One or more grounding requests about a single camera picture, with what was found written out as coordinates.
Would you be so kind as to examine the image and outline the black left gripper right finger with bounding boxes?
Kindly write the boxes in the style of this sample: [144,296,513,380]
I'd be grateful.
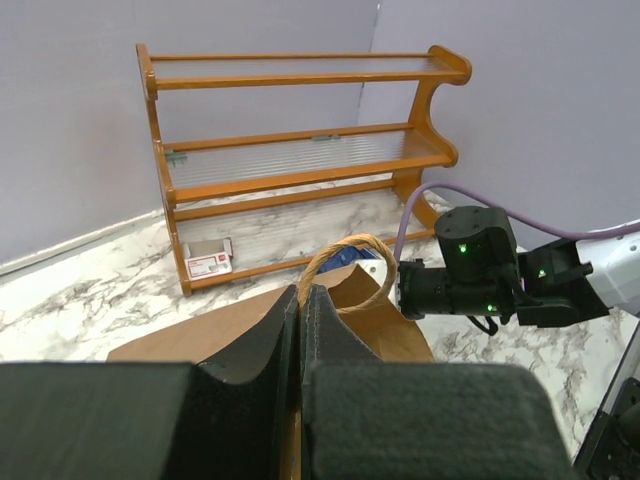
[301,286,575,479]

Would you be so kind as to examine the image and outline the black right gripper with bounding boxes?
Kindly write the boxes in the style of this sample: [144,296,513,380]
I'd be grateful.
[397,204,526,326]

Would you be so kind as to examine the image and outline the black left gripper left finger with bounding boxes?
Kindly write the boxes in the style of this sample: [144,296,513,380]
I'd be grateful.
[1,286,298,479]

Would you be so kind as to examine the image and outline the blue Bonk snack bag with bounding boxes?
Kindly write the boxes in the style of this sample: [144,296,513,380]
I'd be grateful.
[318,246,376,274]

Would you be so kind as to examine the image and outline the brown paper bag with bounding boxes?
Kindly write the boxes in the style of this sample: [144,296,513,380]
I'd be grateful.
[106,232,435,480]

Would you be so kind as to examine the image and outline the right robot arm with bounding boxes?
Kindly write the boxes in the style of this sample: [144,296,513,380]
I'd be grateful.
[396,206,639,336]

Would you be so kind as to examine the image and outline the small red white box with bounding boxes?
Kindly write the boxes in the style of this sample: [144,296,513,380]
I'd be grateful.
[183,237,233,280]

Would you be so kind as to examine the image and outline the orange wooden shelf rack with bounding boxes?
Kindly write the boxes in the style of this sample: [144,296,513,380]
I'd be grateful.
[136,44,472,295]

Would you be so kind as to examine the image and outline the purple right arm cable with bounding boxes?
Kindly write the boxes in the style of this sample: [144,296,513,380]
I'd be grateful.
[392,181,631,263]

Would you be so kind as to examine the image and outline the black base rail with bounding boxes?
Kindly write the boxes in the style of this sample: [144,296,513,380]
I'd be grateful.
[569,339,640,480]

